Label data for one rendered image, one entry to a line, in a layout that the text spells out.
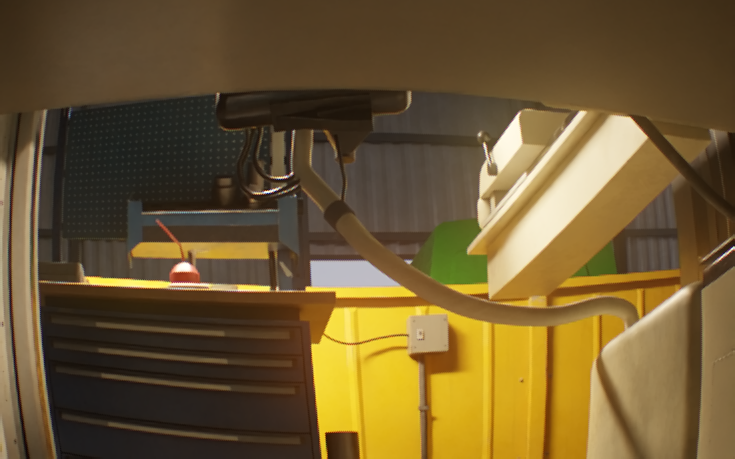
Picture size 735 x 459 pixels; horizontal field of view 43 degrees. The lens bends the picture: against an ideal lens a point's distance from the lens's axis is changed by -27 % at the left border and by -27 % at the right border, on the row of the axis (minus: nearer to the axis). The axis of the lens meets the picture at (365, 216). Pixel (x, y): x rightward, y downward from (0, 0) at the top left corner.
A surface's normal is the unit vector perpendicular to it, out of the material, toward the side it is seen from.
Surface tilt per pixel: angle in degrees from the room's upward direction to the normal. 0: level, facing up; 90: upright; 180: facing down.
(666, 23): 180
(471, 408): 90
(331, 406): 90
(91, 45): 180
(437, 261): 84
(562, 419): 90
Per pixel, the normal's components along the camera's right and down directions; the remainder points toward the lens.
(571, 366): 0.18, -0.29
